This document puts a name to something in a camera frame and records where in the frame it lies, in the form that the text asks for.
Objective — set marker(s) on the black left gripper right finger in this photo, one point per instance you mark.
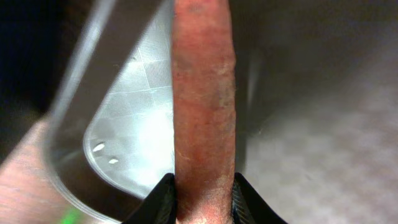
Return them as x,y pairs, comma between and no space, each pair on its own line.
248,207

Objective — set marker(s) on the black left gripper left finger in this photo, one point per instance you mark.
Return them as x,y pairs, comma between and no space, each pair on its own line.
159,207

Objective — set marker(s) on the orange carrot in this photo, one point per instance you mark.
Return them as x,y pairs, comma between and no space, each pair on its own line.
203,62

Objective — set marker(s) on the brown serving tray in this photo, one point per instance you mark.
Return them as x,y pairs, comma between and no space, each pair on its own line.
316,93

